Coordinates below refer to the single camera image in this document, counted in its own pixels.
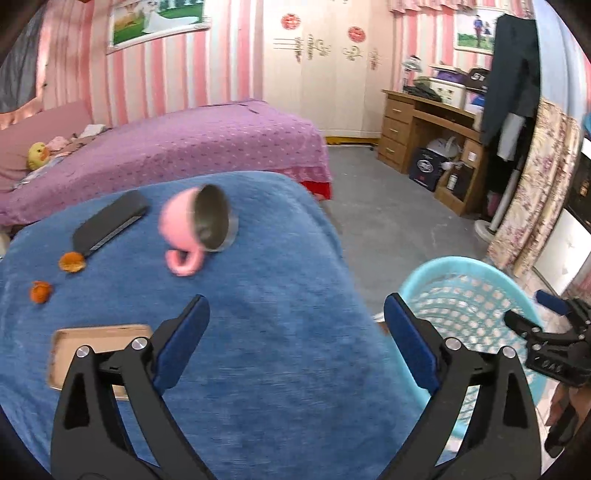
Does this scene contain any purple box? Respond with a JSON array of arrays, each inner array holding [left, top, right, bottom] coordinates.
[[431, 65, 467, 81]]

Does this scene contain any dark hanging jacket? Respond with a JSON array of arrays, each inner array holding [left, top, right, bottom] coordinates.
[[480, 14, 541, 195]]

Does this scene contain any grey curtain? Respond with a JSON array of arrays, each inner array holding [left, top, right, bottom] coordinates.
[[0, 9, 44, 112]]

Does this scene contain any purple polka dot bed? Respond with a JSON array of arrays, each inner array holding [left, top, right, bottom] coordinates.
[[0, 99, 333, 227]]

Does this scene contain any black paper bag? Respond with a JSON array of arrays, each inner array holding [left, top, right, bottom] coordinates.
[[409, 148, 446, 192]]

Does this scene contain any person's right hand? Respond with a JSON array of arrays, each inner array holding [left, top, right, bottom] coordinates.
[[547, 382, 591, 432]]

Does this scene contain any floral door curtain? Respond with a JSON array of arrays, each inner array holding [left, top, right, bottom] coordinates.
[[487, 97, 583, 278]]

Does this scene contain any black smartphone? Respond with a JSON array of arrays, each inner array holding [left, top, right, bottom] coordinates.
[[71, 190, 149, 254]]

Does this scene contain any pink steel-lined mug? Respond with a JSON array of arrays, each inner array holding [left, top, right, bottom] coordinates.
[[158, 184, 240, 278]]

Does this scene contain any white storage box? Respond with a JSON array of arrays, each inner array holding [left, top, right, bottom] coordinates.
[[427, 78, 466, 109]]

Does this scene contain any beige phone case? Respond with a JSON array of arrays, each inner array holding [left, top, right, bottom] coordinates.
[[47, 324, 155, 401]]

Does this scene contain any framed wedding photo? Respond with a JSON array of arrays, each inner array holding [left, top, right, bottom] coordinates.
[[105, 0, 213, 55]]

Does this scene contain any light blue plastic basket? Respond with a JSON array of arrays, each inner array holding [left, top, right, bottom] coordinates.
[[398, 257, 550, 455]]

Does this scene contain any white standing fan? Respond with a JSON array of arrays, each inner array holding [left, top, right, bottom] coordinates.
[[475, 157, 527, 241]]

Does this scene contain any yellow duck plush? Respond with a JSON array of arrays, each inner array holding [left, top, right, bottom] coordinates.
[[27, 142, 51, 171]]

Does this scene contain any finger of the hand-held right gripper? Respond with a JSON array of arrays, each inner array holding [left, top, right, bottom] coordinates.
[[503, 310, 548, 344], [536, 290, 573, 319]]

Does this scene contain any pink floral valance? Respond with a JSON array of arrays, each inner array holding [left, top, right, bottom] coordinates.
[[388, 0, 532, 14]]

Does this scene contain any pink covered headboard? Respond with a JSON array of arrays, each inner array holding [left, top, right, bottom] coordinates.
[[0, 99, 93, 192]]

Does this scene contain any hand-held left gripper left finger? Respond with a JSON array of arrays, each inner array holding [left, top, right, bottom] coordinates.
[[50, 294, 218, 480]]

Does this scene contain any wall poster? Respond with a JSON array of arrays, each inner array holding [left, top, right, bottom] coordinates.
[[452, 8, 499, 55]]

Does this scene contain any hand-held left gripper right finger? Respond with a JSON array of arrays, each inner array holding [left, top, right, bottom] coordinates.
[[379, 292, 542, 480]]

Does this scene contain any cream wardrobe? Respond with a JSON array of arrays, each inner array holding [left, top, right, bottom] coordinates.
[[263, 0, 398, 139]]

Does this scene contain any white round heater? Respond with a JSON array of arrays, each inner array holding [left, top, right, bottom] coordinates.
[[427, 136, 462, 164]]

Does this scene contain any desk lamp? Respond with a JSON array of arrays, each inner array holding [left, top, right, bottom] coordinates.
[[401, 55, 423, 90]]

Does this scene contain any wooden desk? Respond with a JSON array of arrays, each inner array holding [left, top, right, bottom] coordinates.
[[379, 89, 490, 217]]

